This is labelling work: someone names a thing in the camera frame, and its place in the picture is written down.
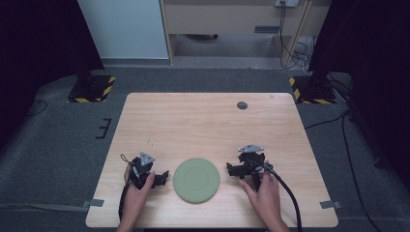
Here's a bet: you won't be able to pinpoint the light wooden desk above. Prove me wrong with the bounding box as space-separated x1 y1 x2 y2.
160 0 334 68

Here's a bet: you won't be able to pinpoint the person's right hand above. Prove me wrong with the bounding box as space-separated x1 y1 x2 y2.
239 170 286 228

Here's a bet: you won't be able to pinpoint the green round coaster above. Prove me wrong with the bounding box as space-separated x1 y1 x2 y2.
172 157 221 205

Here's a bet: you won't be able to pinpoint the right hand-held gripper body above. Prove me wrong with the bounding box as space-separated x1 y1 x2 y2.
237 143 274 191

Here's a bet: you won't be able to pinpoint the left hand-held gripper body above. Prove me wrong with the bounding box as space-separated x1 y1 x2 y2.
128 152 157 190

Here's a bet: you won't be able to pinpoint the black curtain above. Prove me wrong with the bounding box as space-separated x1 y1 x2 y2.
307 0 410 189
0 0 105 148

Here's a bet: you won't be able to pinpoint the white power strip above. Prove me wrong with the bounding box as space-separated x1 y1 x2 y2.
274 0 301 9

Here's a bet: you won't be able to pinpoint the person's left hand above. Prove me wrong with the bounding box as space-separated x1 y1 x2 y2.
123 163 157 224

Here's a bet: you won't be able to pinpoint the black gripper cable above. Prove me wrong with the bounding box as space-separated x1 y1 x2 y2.
263 162 304 232
118 153 133 222

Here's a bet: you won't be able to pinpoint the long black floor cable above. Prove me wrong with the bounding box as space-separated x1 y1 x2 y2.
340 111 385 232

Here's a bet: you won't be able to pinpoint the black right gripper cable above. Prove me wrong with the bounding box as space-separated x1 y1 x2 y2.
263 162 304 232

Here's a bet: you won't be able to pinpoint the grey tape piece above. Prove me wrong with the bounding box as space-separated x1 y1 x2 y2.
319 199 342 210
81 198 105 209

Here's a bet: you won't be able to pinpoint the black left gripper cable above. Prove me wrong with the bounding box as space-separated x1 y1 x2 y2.
118 153 133 222

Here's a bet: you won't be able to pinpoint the striped black stand base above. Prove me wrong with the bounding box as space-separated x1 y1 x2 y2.
287 74 338 105
66 73 117 104

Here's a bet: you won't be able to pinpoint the thin black floor cable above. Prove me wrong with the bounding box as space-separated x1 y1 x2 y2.
26 99 49 118

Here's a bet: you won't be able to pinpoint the black hanging cables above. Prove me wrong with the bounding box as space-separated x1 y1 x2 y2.
278 2 314 71

